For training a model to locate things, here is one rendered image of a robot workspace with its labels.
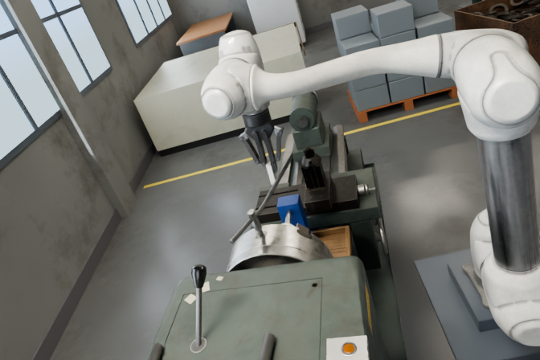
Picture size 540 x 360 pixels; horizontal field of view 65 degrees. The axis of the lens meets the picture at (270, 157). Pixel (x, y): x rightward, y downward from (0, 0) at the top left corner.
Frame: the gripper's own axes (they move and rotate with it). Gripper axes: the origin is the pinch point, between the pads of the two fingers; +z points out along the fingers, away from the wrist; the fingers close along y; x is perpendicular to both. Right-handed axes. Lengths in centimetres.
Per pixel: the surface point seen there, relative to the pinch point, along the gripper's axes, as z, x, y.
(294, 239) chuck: 12.7, 15.7, -5.4
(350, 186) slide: 37, -42, -20
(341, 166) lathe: 48, -77, -15
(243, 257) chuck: 12.3, 21.6, 8.2
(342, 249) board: 45.3, -14.7, -14.4
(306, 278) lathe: 8.4, 34.8, -10.4
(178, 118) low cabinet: 105, -326, 176
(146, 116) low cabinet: 94, -322, 211
